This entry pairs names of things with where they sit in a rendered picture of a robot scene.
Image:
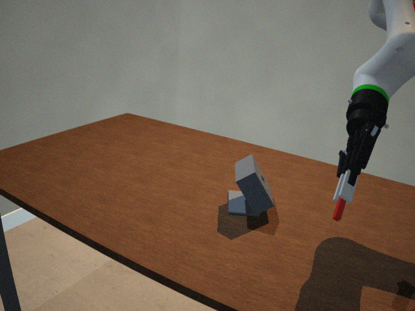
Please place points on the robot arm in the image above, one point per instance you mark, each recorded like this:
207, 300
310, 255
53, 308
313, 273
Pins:
394, 64

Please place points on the red peg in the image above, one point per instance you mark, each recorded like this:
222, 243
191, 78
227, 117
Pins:
339, 209

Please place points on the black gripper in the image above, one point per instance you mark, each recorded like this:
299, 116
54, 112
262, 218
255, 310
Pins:
364, 127

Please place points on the grey sloped panel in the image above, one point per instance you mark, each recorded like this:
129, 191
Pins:
255, 195

